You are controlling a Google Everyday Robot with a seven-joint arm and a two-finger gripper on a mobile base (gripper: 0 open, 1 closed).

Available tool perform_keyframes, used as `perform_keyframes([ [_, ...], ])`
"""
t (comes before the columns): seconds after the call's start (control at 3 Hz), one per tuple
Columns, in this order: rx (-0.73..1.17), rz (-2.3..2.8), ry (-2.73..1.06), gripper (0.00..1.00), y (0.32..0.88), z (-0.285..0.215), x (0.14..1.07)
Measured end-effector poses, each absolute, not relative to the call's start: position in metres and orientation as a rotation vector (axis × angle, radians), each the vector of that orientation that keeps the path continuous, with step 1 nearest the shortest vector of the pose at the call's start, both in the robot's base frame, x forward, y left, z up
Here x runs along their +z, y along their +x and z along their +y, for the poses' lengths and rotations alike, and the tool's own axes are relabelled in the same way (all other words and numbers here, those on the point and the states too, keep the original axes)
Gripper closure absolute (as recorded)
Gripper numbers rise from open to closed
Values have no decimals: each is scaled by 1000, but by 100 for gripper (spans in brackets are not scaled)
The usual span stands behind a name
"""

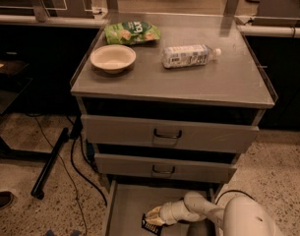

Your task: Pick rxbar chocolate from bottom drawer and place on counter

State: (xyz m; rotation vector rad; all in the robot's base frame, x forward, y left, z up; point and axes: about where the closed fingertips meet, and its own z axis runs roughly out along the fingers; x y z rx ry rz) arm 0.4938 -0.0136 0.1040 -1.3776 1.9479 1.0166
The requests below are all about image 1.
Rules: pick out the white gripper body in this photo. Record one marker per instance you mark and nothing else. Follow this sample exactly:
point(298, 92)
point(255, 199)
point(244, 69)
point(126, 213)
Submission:
point(166, 212)

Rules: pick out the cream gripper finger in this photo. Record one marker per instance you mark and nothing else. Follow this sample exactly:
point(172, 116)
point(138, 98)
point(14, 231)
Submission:
point(154, 211)
point(156, 220)

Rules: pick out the black rxbar chocolate wrapper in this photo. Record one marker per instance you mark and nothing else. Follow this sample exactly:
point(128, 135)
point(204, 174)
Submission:
point(154, 229)

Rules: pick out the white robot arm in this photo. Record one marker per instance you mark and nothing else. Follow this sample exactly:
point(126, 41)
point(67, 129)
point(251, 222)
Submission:
point(242, 216)

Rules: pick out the grey bottom drawer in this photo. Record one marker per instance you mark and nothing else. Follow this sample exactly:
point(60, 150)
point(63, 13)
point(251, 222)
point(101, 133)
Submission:
point(129, 200)

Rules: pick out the grey drawer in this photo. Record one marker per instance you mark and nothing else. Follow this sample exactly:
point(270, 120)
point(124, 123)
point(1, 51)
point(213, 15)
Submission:
point(154, 133)
point(173, 169)
point(129, 200)

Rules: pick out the grey middle drawer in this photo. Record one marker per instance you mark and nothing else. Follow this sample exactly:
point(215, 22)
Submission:
point(173, 169)

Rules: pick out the grey top drawer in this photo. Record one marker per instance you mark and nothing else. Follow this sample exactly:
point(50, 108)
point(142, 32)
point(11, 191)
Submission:
point(154, 133)

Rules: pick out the grey metal drawer cabinet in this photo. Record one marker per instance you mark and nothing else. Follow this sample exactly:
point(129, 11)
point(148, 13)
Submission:
point(229, 90)

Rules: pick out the dark shoe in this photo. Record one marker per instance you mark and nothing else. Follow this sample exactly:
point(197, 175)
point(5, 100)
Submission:
point(6, 198)

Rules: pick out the clear plastic water bottle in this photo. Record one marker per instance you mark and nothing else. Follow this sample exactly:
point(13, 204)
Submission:
point(188, 56)

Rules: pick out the white paper bowl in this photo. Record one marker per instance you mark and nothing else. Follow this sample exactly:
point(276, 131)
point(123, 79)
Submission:
point(113, 59)

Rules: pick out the green snack bag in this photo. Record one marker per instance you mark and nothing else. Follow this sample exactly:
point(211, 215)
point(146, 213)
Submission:
point(131, 33)

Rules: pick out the dark side table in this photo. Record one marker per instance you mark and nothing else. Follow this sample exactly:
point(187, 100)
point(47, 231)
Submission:
point(13, 78)

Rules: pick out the black table leg frame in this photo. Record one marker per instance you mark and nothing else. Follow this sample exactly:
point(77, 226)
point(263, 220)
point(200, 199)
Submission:
point(48, 158)

